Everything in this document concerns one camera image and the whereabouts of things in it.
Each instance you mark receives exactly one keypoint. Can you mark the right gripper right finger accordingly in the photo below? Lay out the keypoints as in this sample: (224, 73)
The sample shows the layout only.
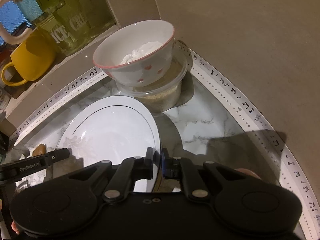
(191, 177)

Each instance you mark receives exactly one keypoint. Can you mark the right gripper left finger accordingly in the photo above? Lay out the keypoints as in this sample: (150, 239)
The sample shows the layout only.
(127, 173)

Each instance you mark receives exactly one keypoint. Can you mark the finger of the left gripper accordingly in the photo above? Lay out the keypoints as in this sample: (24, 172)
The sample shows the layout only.
(13, 172)

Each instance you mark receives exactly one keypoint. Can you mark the white plate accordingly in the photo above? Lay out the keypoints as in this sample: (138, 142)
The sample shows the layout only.
(113, 128)

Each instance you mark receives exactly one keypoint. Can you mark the person's left hand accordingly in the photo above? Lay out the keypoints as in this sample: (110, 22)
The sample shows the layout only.
(248, 172)

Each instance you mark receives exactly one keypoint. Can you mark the brown soap bar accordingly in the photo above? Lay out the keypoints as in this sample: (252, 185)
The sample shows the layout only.
(40, 150)

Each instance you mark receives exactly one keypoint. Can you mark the clear plastic lidded container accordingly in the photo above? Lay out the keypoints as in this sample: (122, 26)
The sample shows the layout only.
(163, 94)

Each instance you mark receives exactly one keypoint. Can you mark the white bowl with red rim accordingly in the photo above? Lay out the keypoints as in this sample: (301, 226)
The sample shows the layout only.
(138, 54)

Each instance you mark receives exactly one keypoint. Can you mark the yellow ceramic mug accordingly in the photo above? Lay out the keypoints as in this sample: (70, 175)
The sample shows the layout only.
(31, 59)

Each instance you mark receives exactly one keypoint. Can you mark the green glass jar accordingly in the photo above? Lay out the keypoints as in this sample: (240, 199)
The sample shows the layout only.
(69, 24)

